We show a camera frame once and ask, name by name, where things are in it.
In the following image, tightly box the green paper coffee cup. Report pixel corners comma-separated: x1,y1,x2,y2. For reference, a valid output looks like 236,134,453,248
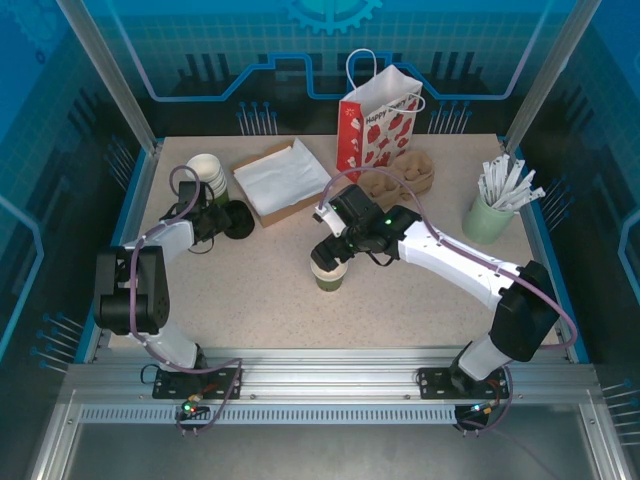
310,258,350,293

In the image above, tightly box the white red paper bag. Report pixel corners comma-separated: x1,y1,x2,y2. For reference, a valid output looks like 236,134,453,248
337,48,427,184

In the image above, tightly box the black cup lid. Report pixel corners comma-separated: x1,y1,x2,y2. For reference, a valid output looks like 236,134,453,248
221,198,257,241

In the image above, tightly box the stack of paper cups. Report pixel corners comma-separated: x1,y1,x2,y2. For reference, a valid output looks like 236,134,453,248
185,153,231,209

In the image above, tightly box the brown cardboard box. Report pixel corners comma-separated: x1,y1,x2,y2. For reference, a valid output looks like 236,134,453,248
230,141,335,230

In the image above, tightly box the stack of pulp cup carriers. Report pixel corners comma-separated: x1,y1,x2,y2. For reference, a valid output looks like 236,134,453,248
356,151,436,202

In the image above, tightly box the pale green holder cup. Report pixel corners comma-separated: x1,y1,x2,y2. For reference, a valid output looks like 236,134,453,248
460,191,522,245

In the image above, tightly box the white paper-wrapped straw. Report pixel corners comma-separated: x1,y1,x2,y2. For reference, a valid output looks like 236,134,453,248
499,159,526,205
479,159,497,206
504,169,537,207
492,153,510,201
507,187,547,211

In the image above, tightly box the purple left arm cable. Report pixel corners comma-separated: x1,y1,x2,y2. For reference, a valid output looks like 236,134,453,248
130,165,245,432

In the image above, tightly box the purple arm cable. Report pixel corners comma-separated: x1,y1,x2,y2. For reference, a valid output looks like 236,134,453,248
319,168,576,434
130,165,245,432

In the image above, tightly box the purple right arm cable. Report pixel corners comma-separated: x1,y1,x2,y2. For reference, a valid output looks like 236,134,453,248
319,168,576,434

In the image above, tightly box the aluminium front rail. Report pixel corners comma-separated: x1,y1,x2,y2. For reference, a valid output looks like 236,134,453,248
64,344,601,407

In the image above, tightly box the slotted grey cable duct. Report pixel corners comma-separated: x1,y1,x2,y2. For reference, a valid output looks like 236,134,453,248
79,404,459,426

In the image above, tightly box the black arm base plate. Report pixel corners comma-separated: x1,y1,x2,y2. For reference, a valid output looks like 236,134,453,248
417,366,509,400
152,366,245,401

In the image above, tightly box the aluminium frame post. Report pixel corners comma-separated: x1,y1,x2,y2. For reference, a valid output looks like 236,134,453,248
54,0,164,154
503,0,601,154

